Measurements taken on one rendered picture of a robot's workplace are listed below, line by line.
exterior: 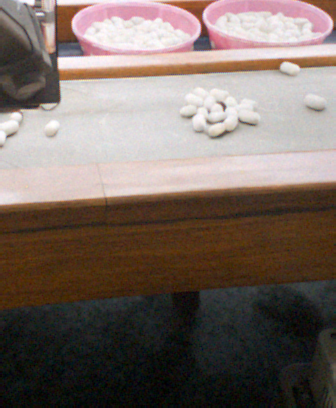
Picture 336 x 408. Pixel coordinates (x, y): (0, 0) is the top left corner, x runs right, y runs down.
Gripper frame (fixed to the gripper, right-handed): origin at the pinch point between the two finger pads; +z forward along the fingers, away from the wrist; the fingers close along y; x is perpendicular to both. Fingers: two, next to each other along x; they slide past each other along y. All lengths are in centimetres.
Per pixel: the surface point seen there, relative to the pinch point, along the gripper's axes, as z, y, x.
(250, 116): 12.5, -37.7, 3.2
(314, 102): 16, -50, 1
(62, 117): 17.9, -6.8, 0.0
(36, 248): -0.6, -0.5, 21.9
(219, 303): 88, -48, 39
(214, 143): 9.5, -30.4, 7.6
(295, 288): 91, -70, 37
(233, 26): 46, -47, -23
